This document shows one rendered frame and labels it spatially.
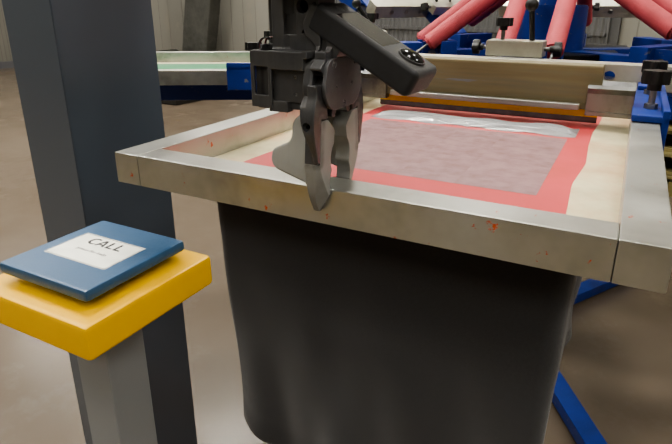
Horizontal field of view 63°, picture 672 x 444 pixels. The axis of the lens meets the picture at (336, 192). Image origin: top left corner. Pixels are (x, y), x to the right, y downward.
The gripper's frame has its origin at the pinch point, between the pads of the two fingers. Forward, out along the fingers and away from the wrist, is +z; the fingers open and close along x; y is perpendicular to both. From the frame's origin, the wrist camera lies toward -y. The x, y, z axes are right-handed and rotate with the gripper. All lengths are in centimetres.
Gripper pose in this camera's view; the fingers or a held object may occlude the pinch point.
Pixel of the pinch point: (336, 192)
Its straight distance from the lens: 54.8
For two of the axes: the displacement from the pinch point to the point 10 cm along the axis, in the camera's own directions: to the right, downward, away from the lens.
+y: -8.8, -1.5, 4.4
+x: -4.7, 2.9, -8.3
